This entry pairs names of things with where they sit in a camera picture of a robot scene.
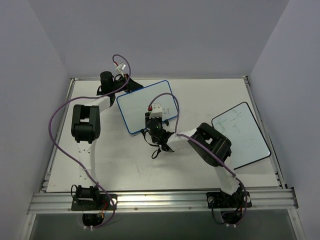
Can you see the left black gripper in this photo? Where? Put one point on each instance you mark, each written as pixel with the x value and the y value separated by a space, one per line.
pixel 129 83

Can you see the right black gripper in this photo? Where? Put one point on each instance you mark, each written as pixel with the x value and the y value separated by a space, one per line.
pixel 146 117

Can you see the blue framed whiteboard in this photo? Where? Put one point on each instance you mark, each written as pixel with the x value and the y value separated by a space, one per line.
pixel 134 105

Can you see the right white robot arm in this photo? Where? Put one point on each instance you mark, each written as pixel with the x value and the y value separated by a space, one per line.
pixel 211 145

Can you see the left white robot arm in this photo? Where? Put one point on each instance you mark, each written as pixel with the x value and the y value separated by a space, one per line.
pixel 86 129

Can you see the black framed whiteboard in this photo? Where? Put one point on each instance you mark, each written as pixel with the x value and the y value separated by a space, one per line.
pixel 248 145

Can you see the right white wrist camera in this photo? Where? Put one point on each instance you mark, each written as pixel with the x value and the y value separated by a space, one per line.
pixel 155 110

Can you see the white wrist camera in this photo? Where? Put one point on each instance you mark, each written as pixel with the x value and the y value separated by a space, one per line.
pixel 120 67
pixel 155 110

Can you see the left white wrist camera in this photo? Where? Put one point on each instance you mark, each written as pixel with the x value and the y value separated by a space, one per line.
pixel 120 67

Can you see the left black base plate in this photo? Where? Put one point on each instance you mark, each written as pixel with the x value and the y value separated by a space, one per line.
pixel 88 204

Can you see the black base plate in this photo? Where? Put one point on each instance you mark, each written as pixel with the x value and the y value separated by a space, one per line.
pixel 88 204
pixel 221 200

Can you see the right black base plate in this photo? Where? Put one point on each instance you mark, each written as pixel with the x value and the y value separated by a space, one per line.
pixel 221 200

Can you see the aluminium mounting rail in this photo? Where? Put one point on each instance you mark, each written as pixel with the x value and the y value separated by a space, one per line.
pixel 270 198

